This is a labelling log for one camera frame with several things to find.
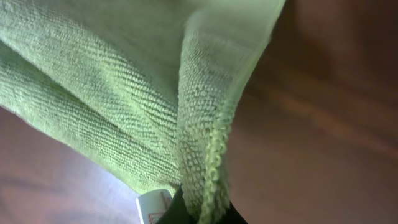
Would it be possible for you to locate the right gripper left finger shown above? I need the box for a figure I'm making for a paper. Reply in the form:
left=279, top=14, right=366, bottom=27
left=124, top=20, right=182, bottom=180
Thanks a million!
left=156, top=186, right=197, bottom=224

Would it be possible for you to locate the green microfiber cloth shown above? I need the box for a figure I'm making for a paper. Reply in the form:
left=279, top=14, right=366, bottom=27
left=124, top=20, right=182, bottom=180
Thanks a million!
left=1, top=0, right=284, bottom=223

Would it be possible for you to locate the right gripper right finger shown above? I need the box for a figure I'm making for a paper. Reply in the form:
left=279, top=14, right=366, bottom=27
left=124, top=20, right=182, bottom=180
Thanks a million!
left=221, top=202, right=248, bottom=224

